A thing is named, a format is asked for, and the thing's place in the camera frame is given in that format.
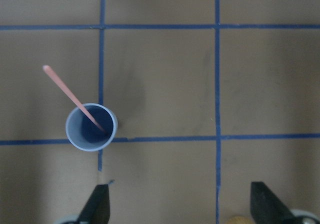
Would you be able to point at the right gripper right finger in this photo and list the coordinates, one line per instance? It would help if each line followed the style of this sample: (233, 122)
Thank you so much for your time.
(266, 207)

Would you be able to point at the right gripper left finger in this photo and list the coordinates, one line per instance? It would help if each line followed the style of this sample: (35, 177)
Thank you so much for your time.
(97, 209)

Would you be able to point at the bamboo wooden cup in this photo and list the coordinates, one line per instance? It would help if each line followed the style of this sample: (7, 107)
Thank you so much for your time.
(239, 219)

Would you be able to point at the light blue plastic cup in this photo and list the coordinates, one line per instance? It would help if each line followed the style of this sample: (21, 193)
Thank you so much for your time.
(84, 134)

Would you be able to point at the pink chopstick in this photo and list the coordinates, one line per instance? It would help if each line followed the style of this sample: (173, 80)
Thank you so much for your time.
(64, 88)

